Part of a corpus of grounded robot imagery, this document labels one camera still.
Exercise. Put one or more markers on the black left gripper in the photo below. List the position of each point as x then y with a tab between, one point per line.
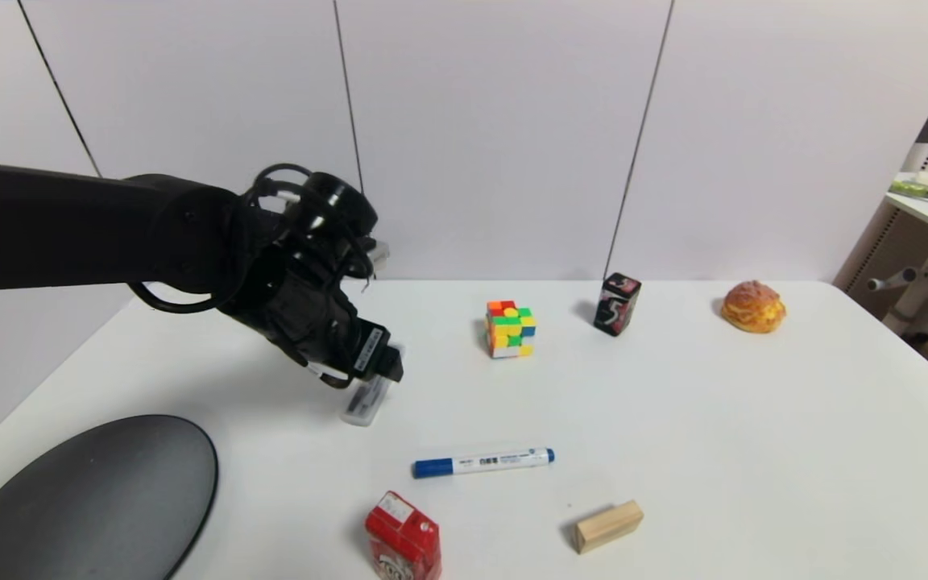
368	348

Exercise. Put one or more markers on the long gray plastic case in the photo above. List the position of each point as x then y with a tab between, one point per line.
366	403

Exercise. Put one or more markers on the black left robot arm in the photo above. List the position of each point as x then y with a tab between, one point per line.
69	229

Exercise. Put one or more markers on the gray oval plate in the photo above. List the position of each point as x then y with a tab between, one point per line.
85	499

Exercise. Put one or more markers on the white marker with blue cap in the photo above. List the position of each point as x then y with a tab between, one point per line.
484	462

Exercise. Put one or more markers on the scrambled multicolour puzzle cube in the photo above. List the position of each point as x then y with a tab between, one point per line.
511	330

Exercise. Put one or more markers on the red drink carton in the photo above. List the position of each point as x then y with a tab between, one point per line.
403	540

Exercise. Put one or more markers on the black gum box with numeral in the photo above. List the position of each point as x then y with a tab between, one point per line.
617	304

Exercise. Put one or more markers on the small wooden block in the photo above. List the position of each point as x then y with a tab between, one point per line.
609	526

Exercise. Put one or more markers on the golden cream puff bread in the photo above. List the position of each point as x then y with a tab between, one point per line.
754	308

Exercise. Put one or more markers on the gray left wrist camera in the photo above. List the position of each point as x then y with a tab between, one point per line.
379	256

